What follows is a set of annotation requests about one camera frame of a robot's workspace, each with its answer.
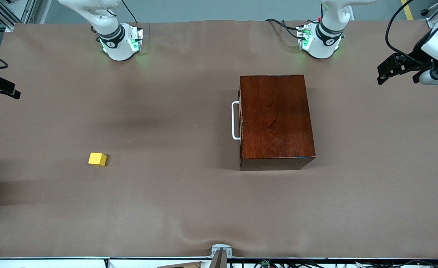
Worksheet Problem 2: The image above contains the wooden drawer with white handle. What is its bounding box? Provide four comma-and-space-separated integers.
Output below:
232, 89, 243, 159

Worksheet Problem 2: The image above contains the grey metal mounting bracket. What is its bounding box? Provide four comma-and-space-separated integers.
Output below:
208, 244, 233, 268

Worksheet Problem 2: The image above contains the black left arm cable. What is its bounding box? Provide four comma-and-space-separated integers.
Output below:
386, 0, 433, 67

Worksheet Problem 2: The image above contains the yellow floor tape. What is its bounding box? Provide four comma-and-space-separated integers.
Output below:
400, 0, 415, 20

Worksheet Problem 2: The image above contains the brown table cover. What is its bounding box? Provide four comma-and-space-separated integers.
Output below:
0, 19, 438, 259

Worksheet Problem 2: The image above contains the yellow wooden block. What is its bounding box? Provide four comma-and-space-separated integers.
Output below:
88, 153, 107, 167

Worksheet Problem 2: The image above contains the black base power cable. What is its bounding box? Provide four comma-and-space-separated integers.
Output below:
265, 18, 302, 39
120, 0, 137, 23

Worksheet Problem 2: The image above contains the dark brown wooden cabinet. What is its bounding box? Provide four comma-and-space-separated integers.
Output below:
239, 75, 316, 171

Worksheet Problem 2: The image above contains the tan cardboard piece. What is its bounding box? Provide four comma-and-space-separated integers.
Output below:
157, 262, 204, 268

